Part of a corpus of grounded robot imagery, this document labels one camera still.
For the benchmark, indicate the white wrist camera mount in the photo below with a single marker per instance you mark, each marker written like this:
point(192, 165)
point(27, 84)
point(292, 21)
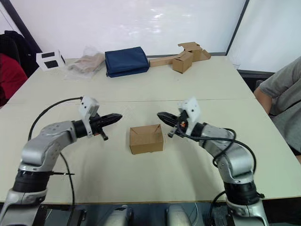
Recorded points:
point(192, 110)
point(89, 106)

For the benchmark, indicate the navy blue fabric bag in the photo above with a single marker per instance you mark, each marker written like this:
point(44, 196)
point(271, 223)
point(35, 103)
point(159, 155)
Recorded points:
point(127, 61)

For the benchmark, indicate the small closed cardboard box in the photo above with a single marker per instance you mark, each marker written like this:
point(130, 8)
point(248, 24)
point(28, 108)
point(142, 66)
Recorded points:
point(145, 139)

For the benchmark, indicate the silver rounded robot leg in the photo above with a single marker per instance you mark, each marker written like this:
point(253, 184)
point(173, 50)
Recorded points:
point(117, 215)
point(179, 215)

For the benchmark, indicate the white box with black rectangles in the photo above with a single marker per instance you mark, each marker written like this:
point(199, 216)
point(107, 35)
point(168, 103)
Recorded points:
point(50, 59)

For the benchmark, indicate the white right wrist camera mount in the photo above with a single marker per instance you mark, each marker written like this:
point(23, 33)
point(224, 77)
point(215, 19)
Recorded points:
point(192, 110)

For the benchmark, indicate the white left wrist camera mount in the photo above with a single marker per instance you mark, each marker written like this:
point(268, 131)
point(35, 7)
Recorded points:
point(89, 106)

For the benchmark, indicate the black partition frame post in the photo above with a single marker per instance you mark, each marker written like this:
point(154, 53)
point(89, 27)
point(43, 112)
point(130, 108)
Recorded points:
point(238, 27)
point(22, 24)

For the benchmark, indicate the clear plastic bag beige contents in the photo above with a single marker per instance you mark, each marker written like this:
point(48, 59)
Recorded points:
point(85, 63)

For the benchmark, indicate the unfolded open cardboard box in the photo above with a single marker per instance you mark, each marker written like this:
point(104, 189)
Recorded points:
point(197, 51)

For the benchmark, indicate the person in red clothing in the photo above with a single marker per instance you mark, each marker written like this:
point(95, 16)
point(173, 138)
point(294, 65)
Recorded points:
point(10, 80)

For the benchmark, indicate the long flat cardboard strip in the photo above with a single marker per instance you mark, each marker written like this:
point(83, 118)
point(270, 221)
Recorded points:
point(162, 61)

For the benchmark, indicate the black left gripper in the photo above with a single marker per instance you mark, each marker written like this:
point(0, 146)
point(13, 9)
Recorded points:
point(97, 124)

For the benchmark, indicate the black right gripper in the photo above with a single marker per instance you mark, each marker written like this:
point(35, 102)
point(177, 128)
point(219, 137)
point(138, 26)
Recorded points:
point(180, 124)

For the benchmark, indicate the small brown cardboard box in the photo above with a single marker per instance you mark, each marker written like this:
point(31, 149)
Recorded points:
point(182, 63)

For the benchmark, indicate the person's bare forearm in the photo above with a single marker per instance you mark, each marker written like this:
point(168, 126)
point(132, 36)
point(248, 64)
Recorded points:
point(263, 100)

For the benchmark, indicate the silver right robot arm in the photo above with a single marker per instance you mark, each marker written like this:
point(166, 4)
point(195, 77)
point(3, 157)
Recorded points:
point(235, 160)

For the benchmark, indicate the person in grey shirt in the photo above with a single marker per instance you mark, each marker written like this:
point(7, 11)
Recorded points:
point(288, 99)

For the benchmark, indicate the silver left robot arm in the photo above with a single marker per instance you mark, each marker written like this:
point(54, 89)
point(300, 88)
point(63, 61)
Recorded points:
point(44, 146)

